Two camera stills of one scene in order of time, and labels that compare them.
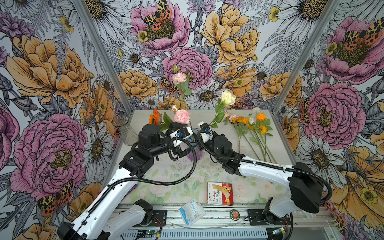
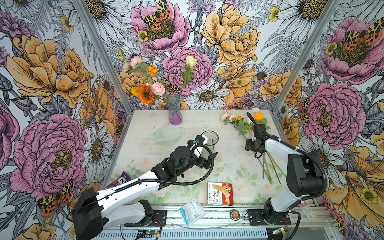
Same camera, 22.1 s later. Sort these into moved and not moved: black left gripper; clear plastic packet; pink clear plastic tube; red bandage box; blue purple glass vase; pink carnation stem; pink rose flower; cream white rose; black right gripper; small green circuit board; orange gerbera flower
Moved: pink carnation stem; black left gripper; black right gripper; pink rose flower; blue purple glass vase; orange gerbera flower; cream white rose
Not moved: clear plastic packet; small green circuit board; pink clear plastic tube; red bandage box
